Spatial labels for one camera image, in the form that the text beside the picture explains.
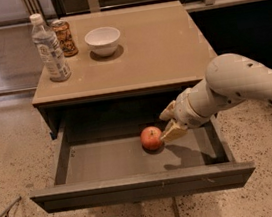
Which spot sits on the grey open top drawer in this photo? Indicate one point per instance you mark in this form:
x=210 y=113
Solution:
x=99 y=166

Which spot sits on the white ceramic bowl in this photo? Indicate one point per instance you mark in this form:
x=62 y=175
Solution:
x=103 y=41

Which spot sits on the red apple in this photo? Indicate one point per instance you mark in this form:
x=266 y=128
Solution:
x=150 y=138

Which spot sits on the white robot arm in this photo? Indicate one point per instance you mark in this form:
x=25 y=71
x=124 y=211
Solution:
x=229 y=80

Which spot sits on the clear plastic water bottle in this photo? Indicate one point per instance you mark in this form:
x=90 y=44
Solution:
x=49 y=49

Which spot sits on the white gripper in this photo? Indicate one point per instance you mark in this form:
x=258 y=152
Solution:
x=185 y=111

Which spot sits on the grey cabinet with beige top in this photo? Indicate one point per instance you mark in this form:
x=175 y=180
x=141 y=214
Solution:
x=160 y=47

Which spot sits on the grey metal rod on floor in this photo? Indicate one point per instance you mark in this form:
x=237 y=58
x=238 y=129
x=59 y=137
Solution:
x=9 y=208

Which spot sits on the brown patterned drink can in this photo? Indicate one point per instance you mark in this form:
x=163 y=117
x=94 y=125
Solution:
x=63 y=34

